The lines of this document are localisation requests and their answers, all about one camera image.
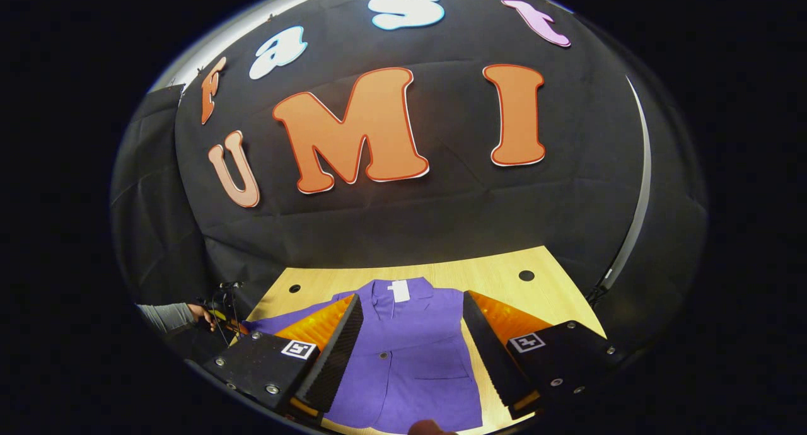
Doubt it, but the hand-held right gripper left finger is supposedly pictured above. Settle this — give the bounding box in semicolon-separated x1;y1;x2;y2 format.
202;293;364;426

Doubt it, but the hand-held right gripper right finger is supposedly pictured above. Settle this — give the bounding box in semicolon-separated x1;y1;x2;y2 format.
462;291;633;421

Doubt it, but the purple shirt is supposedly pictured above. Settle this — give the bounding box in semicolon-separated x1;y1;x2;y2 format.
243;277;485;434

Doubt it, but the black side cloth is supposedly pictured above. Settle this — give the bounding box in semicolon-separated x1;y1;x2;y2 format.
110;85;212;310
567;13;708;354

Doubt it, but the black backdrop cloth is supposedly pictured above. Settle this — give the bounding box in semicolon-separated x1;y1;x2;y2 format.
173;0;653;297

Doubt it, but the white backdrop stand pole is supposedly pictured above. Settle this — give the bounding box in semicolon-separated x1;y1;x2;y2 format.
586;76;652;306

